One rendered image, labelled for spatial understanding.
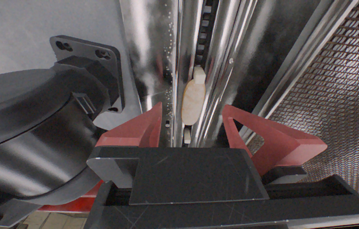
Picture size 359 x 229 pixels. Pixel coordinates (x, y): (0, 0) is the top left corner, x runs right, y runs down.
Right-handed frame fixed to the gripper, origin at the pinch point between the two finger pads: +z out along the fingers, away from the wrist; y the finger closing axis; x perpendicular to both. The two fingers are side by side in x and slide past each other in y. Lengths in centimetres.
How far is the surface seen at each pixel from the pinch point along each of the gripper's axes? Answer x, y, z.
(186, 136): 11.6, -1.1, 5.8
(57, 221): 628, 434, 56
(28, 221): 499, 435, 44
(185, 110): 4.4, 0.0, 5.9
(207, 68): -2.6, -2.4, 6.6
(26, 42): -3.7, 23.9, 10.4
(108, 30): -5.7, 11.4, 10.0
